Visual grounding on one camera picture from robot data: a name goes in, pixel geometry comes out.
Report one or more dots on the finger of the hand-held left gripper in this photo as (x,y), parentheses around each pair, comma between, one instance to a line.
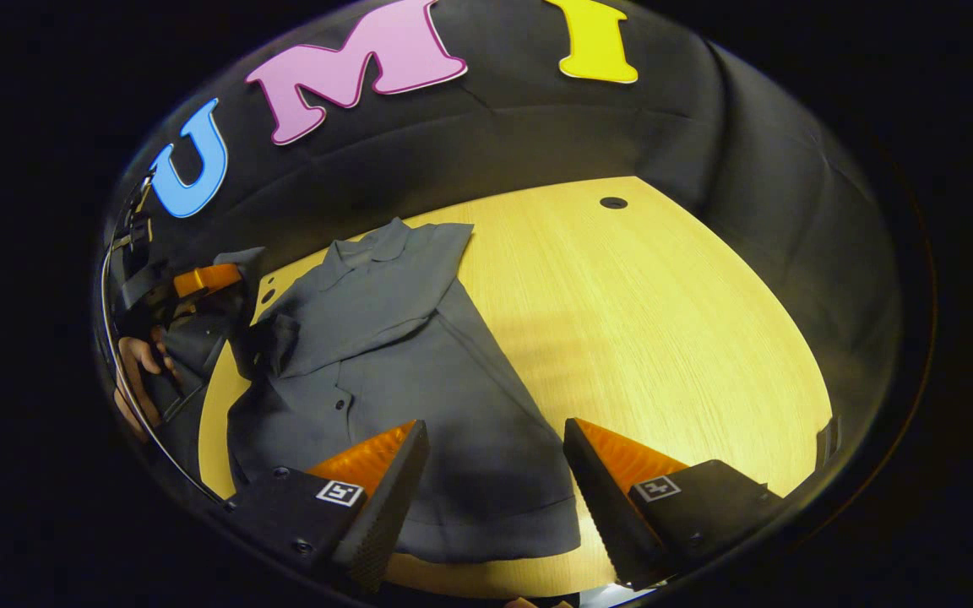
(206,279)

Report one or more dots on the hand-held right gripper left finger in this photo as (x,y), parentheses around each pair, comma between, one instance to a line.
(381,515)

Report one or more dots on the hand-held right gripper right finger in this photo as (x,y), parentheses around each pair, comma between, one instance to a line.
(605,507)

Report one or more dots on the grey collared shirt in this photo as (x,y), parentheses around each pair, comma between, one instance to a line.
(419,380)

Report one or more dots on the black backdrop cloth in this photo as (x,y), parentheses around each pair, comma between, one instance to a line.
(706,127)

